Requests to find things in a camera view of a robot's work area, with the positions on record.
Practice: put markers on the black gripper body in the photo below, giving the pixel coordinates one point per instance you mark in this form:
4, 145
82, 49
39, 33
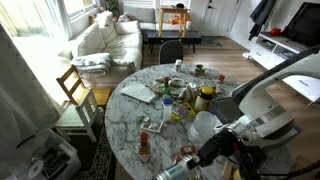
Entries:
224, 143

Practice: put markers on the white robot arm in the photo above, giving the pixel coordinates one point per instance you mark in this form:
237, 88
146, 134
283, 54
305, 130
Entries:
262, 115

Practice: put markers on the large navy box tray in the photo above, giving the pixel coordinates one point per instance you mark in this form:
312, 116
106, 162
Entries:
225, 110

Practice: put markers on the red ketchup packet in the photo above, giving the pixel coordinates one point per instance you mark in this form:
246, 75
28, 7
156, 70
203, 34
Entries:
176, 159
187, 150

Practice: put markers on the yellow lid brown jar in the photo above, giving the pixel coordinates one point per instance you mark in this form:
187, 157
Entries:
204, 98

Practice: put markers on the yellow snack packet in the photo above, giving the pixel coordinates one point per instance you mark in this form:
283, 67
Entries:
182, 110

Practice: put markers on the red cap spice jar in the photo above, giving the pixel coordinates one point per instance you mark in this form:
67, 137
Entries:
220, 80

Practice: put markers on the white bottle blue cap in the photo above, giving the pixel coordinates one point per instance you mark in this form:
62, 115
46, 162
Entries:
167, 109

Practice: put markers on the clear bag of seasoning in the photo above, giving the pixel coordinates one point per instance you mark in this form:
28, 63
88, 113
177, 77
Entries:
149, 125

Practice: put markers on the green glass bottle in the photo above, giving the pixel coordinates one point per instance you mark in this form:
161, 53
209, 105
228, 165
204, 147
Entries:
166, 90

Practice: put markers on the red capped hot sauce bottle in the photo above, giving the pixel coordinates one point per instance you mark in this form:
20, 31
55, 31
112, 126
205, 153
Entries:
144, 148

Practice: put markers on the white pill bottle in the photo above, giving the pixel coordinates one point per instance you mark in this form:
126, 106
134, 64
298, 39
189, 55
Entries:
178, 64

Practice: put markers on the white tv stand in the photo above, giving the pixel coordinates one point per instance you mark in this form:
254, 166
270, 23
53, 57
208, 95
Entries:
270, 51

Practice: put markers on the white paper napkin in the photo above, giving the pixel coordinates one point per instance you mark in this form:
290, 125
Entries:
139, 91

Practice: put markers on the dark grey chair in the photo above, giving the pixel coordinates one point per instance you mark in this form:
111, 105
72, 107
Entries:
170, 51

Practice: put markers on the black coffee table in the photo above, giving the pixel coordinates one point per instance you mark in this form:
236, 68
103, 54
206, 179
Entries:
191, 38

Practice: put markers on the hanging dark jacket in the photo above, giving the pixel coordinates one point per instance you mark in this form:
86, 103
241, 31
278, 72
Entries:
259, 16

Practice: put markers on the black television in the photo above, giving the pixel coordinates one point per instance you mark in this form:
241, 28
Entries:
305, 25

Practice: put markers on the wooden stool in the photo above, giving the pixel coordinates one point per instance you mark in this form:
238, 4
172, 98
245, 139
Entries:
179, 15

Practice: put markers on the white sofa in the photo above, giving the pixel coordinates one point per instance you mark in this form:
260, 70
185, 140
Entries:
101, 37

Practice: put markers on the white sofa cushion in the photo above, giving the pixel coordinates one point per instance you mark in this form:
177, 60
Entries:
124, 28

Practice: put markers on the white green step stool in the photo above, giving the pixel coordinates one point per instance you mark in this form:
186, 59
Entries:
79, 117

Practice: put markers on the folded grey blanket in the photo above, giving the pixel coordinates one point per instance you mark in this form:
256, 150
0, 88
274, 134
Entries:
99, 62

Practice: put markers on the wooden chair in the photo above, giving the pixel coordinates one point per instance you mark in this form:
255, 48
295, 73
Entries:
75, 90

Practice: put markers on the clear storage bin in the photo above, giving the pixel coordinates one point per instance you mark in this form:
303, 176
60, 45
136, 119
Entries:
45, 156

